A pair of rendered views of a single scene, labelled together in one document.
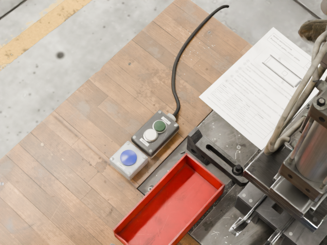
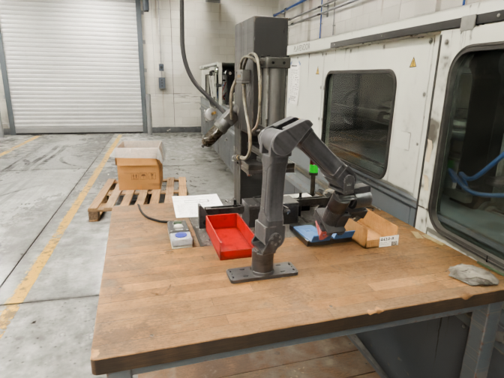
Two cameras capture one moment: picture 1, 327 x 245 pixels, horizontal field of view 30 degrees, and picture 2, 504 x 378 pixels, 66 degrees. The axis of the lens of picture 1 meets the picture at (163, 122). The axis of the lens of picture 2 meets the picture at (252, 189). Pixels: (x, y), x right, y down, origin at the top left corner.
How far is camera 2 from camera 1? 134 cm
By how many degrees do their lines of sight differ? 63
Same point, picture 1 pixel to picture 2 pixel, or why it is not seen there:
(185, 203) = (230, 236)
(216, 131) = not seen: hidden behind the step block
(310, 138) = (270, 91)
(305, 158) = (272, 109)
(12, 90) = not seen: outside the picture
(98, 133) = (147, 247)
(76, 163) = (153, 258)
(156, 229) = (233, 247)
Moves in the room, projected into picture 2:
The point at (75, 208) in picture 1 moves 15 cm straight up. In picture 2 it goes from (183, 267) to (181, 219)
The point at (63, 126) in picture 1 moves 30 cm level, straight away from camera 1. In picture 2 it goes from (122, 255) to (37, 247)
